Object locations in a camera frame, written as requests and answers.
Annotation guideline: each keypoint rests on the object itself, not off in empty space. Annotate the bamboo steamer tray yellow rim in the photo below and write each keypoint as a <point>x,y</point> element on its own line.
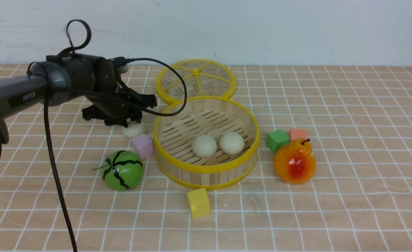
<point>214,116</point>

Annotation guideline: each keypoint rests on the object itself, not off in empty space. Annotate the green toy watermelon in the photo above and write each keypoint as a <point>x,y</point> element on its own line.
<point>122,170</point>

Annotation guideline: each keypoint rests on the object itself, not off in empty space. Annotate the bamboo steamer lid yellow rim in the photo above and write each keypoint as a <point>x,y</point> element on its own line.
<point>202,77</point>

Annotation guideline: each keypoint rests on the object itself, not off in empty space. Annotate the yellow foam cube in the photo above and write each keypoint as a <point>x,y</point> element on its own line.
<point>199,203</point>

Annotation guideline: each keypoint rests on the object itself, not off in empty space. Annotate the orange foam cube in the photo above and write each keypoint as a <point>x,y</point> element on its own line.
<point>297,133</point>

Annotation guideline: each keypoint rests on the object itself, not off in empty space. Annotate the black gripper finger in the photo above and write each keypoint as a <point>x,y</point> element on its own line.
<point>116,122</point>

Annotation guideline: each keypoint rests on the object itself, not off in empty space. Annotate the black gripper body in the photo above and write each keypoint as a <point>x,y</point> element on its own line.
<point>110,92</point>

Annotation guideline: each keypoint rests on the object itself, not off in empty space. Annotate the white bun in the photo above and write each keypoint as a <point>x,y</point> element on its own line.
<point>204,146</point>
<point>232,143</point>
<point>134,129</point>

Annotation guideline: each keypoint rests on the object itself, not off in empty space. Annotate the orange toy pear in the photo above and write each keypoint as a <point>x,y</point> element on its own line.
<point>295,163</point>

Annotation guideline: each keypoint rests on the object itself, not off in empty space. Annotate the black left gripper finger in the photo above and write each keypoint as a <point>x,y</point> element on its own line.
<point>135,115</point>

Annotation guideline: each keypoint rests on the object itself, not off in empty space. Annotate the pink foam cube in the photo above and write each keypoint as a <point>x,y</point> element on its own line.
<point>143,146</point>

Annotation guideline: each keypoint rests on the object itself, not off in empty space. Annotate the green foam cube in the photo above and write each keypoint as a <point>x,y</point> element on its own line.
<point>276,139</point>

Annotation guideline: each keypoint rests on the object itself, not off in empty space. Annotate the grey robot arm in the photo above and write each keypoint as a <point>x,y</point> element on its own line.
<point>68,77</point>

